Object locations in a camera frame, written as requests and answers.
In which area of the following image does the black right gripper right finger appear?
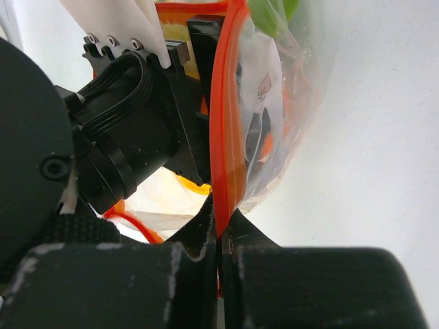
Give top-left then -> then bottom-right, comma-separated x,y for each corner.
221,211 -> 427,328

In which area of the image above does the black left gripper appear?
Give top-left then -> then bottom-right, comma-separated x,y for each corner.
63,37 -> 211,212

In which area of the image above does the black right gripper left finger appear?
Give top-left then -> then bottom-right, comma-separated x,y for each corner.
1,197 -> 217,328

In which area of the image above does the clear zip top bag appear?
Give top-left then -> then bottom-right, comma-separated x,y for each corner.
102,0 -> 340,299

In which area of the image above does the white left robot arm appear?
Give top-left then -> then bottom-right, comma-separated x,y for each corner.
1,1 -> 228,281

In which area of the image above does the fake green leaf vegetable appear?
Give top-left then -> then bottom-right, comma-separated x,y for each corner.
247,0 -> 300,38

